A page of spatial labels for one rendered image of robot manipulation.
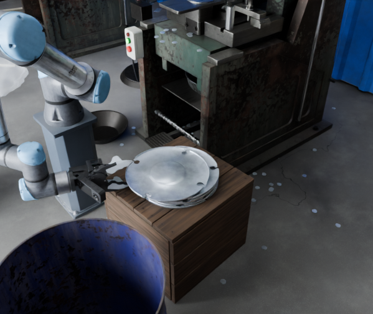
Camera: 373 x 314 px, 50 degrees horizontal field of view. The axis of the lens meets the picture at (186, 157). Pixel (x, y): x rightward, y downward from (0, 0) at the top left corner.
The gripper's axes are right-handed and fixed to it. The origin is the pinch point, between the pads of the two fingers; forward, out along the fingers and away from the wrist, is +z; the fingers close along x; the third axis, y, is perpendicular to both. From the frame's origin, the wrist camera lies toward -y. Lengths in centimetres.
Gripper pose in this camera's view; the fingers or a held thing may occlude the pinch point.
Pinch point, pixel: (131, 174)
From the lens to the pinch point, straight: 138.4
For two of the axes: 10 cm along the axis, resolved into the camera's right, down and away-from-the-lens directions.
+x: -0.4, 7.9, 6.1
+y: -3.3, -5.8, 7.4
